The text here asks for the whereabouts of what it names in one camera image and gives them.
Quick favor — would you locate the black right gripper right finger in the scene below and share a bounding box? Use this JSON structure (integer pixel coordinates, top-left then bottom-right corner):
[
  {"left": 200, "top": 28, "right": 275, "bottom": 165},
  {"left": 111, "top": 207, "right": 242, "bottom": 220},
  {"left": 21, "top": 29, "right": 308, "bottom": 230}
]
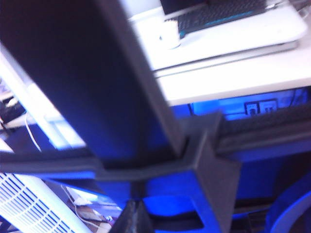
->
[{"left": 135, "top": 201, "right": 154, "bottom": 233}]

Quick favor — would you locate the black laptop keyboard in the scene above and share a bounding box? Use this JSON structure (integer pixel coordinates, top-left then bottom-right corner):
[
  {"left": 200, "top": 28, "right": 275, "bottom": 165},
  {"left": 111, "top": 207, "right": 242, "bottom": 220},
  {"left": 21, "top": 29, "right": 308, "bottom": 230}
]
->
[{"left": 160, "top": 0, "right": 273, "bottom": 39}]

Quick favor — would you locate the black office chair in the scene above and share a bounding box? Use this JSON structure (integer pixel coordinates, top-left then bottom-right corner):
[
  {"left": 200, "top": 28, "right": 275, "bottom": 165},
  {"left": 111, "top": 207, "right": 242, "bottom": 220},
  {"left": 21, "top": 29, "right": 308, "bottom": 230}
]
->
[{"left": 0, "top": 0, "right": 311, "bottom": 233}]

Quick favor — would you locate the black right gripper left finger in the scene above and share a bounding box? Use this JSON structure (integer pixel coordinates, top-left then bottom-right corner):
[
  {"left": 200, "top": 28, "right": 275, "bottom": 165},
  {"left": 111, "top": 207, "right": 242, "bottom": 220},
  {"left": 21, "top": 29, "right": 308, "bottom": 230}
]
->
[{"left": 112, "top": 200, "right": 136, "bottom": 233}]

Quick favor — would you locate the white cup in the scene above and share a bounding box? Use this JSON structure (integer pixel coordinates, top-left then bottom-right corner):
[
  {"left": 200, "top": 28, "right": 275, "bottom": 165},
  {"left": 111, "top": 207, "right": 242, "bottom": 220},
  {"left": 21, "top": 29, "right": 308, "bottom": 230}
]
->
[{"left": 158, "top": 19, "right": 182, "bottom": 50}]

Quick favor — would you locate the white flat device on desk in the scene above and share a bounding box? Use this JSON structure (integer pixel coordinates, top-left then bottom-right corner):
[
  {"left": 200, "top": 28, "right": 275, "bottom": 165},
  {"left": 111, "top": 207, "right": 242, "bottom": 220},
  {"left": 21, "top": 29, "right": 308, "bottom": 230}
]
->
[{"left": 130, "top": 4, "right": 307, "bottom": 71}]

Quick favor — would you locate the white cable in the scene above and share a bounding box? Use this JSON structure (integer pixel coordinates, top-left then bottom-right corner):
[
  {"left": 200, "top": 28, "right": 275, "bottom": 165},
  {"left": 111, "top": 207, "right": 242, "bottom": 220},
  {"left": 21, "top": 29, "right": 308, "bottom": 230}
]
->
[
  {"left": 61, "top": 184, "right": 107, "bottom": 223},
  {"left": 23, "top": 112, "right": 42, "bottom": 152}
]

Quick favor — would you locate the white tower fan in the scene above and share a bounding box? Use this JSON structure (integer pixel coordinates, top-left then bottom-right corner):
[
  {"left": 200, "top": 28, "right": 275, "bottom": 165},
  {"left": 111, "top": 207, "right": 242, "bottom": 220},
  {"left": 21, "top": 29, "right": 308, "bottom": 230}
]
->
[{"left": 0, "top": 171, "right": 86, "bottom": 233}]

